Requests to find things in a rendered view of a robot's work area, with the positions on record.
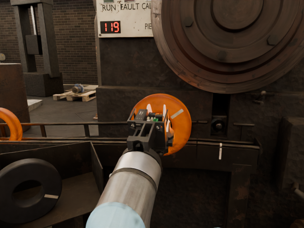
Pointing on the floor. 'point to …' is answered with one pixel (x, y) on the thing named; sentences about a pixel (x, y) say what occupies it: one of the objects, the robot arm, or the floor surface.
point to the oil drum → (13, 94)
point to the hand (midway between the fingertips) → (159, 117)
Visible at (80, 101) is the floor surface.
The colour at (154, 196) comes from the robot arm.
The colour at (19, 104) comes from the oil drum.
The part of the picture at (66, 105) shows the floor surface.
